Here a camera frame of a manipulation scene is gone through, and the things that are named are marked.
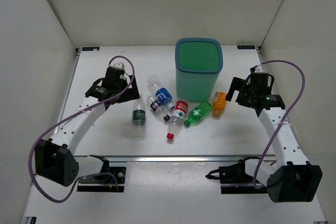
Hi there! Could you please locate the teal plastic bin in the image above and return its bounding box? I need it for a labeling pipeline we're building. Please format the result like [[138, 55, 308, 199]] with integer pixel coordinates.
[[175, 38, 223, 102]]

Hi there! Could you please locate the green label clear bottle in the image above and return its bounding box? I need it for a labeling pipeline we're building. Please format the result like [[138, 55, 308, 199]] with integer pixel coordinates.
[[132, 98, 146, 138]]

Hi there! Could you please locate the left blue table sticker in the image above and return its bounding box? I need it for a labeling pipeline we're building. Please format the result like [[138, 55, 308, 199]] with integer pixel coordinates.
[[81, 47, 100, 51]]

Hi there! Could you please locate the blue label clear bottle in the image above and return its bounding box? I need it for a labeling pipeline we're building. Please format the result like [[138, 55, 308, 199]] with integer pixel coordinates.
[[147, 76, 174, 111]]

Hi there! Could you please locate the orange plastic bottle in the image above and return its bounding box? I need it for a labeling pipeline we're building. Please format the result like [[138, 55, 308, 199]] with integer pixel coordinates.
[[212, 92, 226, 117]]

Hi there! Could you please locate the blue table sticker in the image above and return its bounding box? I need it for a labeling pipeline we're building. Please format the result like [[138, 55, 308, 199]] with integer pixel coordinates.
[[237, 45, 256, 50], [81, 47, 100, 51]]

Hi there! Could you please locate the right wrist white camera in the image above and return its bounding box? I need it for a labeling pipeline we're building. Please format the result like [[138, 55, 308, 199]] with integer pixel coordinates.
[[250, 65, 265, 73]]

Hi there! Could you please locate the small pepsi bottle black cap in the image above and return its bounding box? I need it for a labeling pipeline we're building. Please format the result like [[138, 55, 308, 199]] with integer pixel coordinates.
[[146, 95, 170, 122]]

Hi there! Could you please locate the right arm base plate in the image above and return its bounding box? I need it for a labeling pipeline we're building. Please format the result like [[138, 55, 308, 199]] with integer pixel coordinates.
[[218, 164, 267, 195]]

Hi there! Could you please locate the wrist white camera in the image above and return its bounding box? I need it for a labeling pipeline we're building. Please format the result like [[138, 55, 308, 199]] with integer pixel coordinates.
[[108, 62, 125, 70], [250, 65, 265, 73]]

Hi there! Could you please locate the green plastic soda bottle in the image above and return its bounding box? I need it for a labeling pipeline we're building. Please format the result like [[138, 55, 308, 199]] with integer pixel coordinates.
[[184, 101, 212, 127]]

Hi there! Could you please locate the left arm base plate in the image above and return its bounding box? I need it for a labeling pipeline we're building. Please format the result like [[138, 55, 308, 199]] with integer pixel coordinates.
[[77, 166, 127, 193]]

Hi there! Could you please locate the red label water bottle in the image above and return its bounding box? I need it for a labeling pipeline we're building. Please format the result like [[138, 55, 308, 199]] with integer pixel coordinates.
[[166, 100, 188, 141]]

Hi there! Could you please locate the right blue table sticker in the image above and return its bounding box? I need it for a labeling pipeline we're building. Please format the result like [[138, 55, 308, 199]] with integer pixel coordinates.
[[237, 45, 256, 50]]

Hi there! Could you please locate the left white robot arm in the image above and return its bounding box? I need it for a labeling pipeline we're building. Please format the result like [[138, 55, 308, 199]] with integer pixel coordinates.
[[35, 62, 140, 187]]

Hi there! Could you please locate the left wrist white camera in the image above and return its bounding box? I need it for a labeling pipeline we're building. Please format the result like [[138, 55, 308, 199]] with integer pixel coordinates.
[[108, 62, 125, 70]]

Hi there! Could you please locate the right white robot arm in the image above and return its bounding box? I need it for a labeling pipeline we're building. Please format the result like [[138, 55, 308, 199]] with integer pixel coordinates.
[[206, 72, 322, 202]]

